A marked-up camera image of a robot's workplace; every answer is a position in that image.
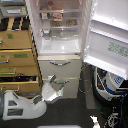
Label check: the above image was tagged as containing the coiled cable on floor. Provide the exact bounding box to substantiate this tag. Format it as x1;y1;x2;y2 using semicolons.
78;63;96;94

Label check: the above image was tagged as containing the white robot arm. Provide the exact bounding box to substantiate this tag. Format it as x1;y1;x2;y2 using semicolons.
0;75;64;120

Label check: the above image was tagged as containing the wooden drawer cabinet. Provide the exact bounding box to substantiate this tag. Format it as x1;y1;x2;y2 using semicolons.
0;18;43;97

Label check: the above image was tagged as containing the white fridge body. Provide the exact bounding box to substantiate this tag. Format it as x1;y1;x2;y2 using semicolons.
25;0;92;55

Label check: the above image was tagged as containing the white blue robot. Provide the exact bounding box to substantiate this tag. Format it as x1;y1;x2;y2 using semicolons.
93;68;128;107

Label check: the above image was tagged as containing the white fridge door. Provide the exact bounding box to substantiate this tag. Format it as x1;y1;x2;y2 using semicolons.
83;0;128;80

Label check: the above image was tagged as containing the grey device on cabinet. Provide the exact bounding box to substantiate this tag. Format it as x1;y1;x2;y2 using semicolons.
0;6;27;17

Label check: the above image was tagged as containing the upper fridge drawer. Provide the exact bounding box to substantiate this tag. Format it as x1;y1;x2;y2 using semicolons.
38;55;82;79

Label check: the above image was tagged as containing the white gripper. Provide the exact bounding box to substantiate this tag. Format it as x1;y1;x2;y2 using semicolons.
41;75;64;102

